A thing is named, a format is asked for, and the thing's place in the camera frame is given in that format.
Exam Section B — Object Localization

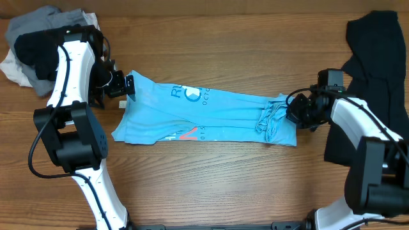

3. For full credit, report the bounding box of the light blue t-shirt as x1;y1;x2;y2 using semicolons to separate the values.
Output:
112;71;297;146

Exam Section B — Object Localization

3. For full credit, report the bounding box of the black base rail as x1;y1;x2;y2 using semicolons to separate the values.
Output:
127;221;305;230

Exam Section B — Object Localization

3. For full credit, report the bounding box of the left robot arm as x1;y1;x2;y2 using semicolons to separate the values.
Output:
28;26;135;229

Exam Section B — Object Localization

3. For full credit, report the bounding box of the white folded garment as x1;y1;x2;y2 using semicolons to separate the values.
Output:
1;12;100;88

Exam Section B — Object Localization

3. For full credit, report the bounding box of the grey folded garment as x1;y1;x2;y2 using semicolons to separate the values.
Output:
5;5;92;97

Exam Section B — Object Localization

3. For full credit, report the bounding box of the black garment at right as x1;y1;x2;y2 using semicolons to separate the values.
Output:
323;10;409;167

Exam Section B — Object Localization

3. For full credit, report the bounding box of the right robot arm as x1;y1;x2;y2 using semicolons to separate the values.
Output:
273;68;408;229

